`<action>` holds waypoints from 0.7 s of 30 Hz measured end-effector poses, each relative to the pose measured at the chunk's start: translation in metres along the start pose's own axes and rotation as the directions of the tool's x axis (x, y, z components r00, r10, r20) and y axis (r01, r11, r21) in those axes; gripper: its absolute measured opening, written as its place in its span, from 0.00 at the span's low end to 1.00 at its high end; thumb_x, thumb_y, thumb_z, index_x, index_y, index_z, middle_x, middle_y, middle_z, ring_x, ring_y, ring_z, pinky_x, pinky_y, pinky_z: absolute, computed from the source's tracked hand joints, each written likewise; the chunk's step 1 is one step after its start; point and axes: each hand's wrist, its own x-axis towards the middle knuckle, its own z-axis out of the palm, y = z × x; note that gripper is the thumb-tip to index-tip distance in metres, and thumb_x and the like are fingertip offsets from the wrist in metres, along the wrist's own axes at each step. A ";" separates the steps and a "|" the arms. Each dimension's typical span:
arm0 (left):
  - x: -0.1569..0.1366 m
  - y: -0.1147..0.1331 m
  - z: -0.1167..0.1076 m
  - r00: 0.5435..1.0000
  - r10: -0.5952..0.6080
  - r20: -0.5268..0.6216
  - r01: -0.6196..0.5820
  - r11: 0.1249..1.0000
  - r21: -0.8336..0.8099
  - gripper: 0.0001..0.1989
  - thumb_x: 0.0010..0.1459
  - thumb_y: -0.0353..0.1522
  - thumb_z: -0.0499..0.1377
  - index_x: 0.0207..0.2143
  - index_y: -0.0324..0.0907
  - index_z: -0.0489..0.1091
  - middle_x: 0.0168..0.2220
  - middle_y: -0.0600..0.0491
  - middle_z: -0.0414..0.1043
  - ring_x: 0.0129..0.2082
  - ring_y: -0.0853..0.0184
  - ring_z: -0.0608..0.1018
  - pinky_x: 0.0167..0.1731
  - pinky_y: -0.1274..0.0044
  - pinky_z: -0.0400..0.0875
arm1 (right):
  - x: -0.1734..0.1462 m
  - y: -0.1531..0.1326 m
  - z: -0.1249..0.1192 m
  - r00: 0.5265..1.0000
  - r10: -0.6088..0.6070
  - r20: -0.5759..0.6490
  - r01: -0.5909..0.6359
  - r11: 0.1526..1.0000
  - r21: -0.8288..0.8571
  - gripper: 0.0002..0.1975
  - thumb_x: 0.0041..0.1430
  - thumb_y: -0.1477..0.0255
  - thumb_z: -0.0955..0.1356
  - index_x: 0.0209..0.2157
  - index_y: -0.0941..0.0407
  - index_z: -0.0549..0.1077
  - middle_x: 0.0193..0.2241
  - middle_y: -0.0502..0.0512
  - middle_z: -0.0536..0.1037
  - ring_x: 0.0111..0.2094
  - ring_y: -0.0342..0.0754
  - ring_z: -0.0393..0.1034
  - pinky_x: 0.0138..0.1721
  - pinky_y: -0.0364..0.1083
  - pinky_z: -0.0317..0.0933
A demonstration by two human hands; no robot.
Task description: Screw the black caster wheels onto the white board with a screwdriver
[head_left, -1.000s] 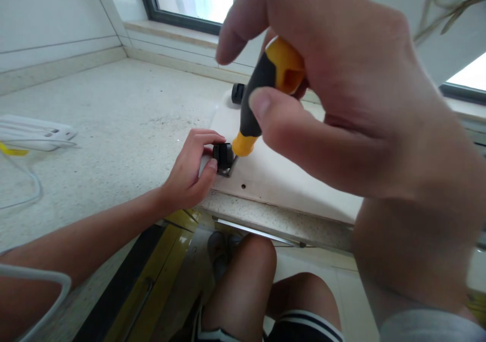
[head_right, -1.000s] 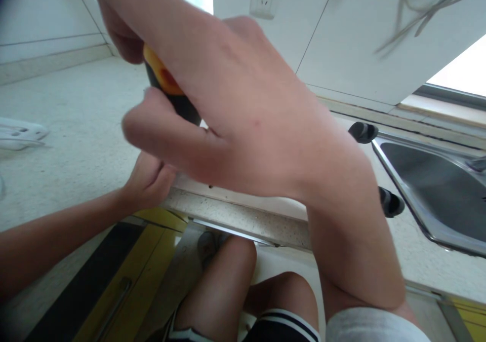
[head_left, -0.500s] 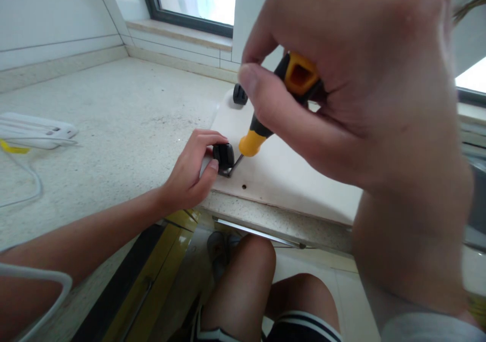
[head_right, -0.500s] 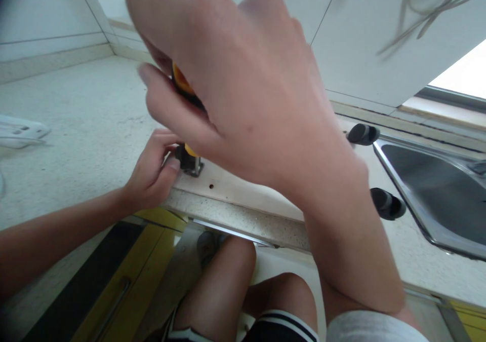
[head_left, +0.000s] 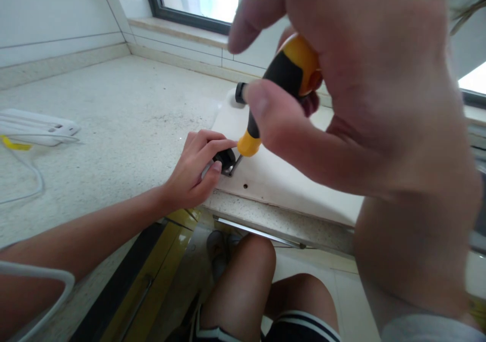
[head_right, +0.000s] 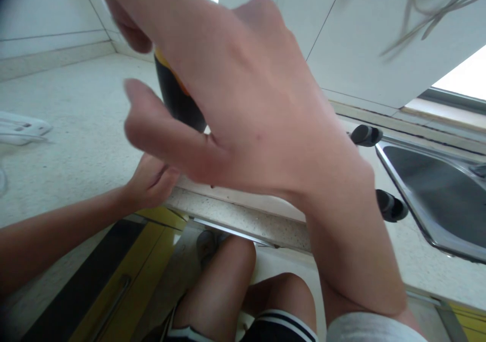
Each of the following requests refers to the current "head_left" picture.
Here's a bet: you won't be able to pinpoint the person's left hand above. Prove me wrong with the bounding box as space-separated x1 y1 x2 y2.
162 129 239 210

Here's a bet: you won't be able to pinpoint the person's right hand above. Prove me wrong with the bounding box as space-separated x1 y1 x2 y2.
227 0 480 202

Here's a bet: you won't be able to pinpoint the person's left middle finger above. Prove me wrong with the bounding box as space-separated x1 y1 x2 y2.
189 129 228 145

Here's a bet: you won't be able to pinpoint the person's right index finger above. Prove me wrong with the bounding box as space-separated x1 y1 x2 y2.
227 0 291 55

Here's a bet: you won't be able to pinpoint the person's left thumb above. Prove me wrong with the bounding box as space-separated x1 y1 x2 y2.
205 160 225 195

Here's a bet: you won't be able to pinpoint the person's right thumb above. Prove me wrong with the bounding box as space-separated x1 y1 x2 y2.
246 79 365 197

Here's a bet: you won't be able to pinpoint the person's right fingers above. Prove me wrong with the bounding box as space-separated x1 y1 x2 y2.
300 88 335 119

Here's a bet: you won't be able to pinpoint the person's left index finger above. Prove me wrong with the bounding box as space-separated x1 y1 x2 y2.
201 138 239 159

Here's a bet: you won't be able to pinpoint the black caster wheel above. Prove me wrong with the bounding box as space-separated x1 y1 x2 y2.
201 147 245 180
235 82 250 107

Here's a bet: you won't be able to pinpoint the yellow black screwdriver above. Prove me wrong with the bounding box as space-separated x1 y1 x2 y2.
237 33 323 159

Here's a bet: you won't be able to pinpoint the white wooden board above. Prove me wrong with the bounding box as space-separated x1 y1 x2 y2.
211 87 366 230

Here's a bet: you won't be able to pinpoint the yellow cabinet drawer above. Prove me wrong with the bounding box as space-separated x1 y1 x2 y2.
71 207 203 342

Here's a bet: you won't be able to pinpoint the person's legs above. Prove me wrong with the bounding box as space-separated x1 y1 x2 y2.
195 230 342 342

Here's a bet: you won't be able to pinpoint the white power strip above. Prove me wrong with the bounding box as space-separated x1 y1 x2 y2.
0 108 82 147

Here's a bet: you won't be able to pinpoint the metal drawer rail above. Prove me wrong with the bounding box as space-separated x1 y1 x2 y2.
212 214 316 251

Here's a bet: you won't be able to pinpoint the white cable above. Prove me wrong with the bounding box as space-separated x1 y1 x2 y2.
0 136 80 207

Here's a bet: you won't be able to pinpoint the yellow cable tag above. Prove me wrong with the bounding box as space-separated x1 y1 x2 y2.
0 134 34 151

